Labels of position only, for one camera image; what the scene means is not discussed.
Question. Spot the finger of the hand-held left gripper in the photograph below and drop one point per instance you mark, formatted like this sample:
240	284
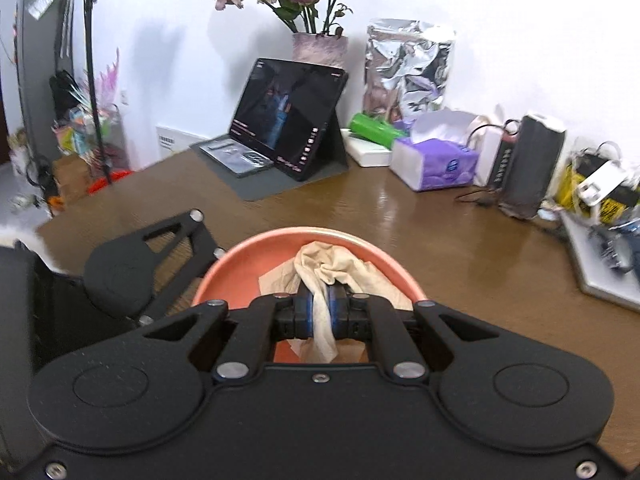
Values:
200	237

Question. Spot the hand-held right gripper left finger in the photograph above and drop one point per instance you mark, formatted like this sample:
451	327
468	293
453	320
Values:
304	315

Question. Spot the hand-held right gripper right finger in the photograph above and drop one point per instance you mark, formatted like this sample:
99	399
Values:
337	312

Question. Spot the beige cloth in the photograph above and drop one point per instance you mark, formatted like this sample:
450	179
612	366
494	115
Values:
330	265

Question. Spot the pink footed bowl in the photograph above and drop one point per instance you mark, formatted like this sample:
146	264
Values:
240	265

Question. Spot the person's left forearm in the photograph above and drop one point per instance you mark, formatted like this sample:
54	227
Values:
20	240

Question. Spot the grey smartphone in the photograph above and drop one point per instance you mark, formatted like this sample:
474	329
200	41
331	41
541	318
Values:
240	157

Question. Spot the red plastic bin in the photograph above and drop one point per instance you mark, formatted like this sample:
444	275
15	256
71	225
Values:
110	180

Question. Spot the cardboard box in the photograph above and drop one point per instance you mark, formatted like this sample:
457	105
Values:
70	175

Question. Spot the black tablet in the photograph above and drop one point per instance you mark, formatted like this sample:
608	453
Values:
290	115

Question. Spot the flat white box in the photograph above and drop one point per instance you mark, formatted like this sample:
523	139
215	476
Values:
367	155

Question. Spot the pink feather decoration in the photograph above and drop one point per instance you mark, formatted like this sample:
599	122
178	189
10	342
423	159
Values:
105	105

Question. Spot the purple tissue box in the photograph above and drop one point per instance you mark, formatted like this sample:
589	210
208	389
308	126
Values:
435	165

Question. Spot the green tube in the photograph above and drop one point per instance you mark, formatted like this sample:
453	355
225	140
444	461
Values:
375	130

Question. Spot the black lamp stand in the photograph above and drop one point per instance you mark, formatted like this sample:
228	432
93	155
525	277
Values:
92	60

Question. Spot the white and black carton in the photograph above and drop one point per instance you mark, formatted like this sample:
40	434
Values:
495	160

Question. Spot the mottled pink vase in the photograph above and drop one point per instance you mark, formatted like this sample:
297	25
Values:
320	50

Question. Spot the dark tall cabinet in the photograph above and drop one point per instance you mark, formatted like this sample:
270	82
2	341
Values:
40	70

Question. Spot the dark cylindrical speaker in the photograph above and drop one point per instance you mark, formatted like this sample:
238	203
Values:
532	165

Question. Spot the silver foil bag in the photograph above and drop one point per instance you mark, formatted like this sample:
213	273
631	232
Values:
405	65

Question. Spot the yellow and black package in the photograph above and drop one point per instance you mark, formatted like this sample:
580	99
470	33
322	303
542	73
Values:
567	185

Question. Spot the silver laptop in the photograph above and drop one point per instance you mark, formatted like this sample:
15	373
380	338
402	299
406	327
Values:
600	275

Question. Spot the grey computer mouse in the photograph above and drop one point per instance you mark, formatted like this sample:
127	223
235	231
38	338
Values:
617	247

